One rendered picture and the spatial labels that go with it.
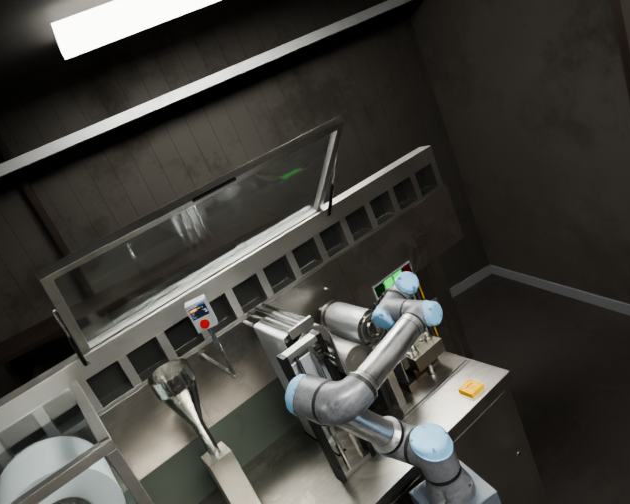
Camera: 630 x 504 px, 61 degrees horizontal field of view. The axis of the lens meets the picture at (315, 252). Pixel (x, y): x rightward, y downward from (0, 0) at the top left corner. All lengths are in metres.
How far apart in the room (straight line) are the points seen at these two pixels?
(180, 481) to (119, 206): 2.01
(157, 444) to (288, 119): 2.50
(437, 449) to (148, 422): 1.05
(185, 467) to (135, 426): 0.27
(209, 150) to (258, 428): 2.08
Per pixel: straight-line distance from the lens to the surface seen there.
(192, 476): 2.30
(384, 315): 1.67
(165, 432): 2.18
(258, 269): 2.18
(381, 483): 1.99
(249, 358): 2.22
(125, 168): 3.72
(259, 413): 2.32
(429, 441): 1.72
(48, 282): 1.62
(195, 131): 3.77
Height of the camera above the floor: 2.24
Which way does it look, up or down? 18 degrees down
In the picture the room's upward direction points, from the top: 24 degrees counter-clockwise
